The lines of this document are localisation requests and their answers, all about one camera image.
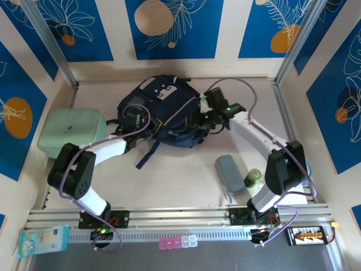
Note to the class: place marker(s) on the mint green zip pouch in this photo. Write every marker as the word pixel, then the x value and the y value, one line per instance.
pixel 70 132

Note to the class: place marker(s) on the blue floral wall panel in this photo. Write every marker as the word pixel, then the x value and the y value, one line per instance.
pixel 324 42
pixel 253 28
pixel 28 36
pixel 197 28
pixel 324 113
pixel 93 34
pixel 17 155

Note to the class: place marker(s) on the aluminium back rail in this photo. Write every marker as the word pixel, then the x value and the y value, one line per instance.
pixel 112 82

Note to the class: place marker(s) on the aluminium side rail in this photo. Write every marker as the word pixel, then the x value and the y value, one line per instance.
pixel 278 89
pixel 49 194

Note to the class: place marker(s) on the light blue tissue packet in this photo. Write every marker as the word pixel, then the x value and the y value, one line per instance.
pixel 42 240

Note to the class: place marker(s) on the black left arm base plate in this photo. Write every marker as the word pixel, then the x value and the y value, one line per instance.
pixel 118 218

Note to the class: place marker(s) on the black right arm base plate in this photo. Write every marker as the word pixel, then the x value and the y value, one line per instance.
pixel 239 216

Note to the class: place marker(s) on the aluminium frame post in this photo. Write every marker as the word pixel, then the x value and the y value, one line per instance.
pixel 299 45
pixel 53 48

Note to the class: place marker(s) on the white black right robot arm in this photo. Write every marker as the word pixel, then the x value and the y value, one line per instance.
pixel 253 135

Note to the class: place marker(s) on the black controller board with LEDs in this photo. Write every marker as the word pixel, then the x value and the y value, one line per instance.
pixel 100 232
pixel 262 233

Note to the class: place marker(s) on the green bottle orange cap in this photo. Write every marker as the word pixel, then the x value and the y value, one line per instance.
pixel 252 178

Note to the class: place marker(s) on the small pink plastic box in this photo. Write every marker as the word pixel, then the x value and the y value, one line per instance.
pixel 176 242
pixel 162 243
pixel 169 243

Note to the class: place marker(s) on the black power distribution board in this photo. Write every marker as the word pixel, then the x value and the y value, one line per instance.
pixel 307 235

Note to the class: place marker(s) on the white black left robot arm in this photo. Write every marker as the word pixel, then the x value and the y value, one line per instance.
pixel 110 148

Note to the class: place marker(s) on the small clear plastic box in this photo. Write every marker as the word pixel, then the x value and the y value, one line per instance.
pixel 185 242
pixel 193 241

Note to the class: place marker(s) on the grey glasses case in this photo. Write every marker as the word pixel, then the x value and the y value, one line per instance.
pixel 229 175

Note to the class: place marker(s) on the navy blue backpack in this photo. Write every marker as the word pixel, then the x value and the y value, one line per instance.
pixel 146 93

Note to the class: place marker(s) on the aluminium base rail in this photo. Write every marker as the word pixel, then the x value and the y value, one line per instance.
pixel 183 217

